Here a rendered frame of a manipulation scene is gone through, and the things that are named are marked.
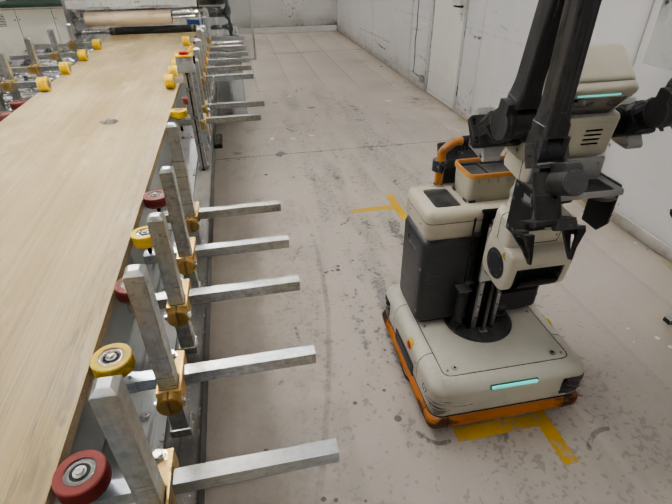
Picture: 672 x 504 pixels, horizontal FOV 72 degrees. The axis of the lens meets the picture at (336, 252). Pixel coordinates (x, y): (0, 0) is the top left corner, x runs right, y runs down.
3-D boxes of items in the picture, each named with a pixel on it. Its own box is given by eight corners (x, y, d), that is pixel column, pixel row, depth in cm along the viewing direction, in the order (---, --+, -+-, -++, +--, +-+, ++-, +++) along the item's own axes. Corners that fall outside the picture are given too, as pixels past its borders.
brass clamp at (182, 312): (195, 292, 125) (191, 277, 122) (192, 325, 113) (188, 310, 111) (171, 295, 124) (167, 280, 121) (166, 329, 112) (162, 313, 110)
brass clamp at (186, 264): (200, 249, 146) (197, 236, 143) (198, 274, 135) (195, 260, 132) (180, 252, 145) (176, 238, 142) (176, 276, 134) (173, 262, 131)
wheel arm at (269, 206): (280, 209, 168) (279, 198, 166) (281, 213, 166) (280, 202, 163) (156, 221, 161) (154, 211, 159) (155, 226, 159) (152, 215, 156)
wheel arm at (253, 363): (314, 355, 107) (313, 342, 104) (316, 366, 104) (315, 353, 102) (116, 387, 100) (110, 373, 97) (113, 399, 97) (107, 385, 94)
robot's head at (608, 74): (521, 77, 126) (552, 39, 112) (589, 73, 129) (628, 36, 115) (534, 124, 123) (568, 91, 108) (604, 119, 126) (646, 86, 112)
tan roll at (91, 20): (226, 20, 472) (224, 7, 465) (226, 22, 462) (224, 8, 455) (77, 26, 448) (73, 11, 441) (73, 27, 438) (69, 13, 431)
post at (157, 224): (200, 361, 129) (164, 209, 102) (200, 370, 126) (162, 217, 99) (188, 363, 128) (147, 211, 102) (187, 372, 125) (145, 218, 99)
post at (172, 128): (203, 251, 167) (177, 120, 141) (203, 256, 164) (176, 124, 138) (193, 252, 166) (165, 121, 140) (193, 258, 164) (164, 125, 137)
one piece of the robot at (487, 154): (467, 145, 131) (476, 107, 124) (483, 143, 132) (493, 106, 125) (482, 162, 124) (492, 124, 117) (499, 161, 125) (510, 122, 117)
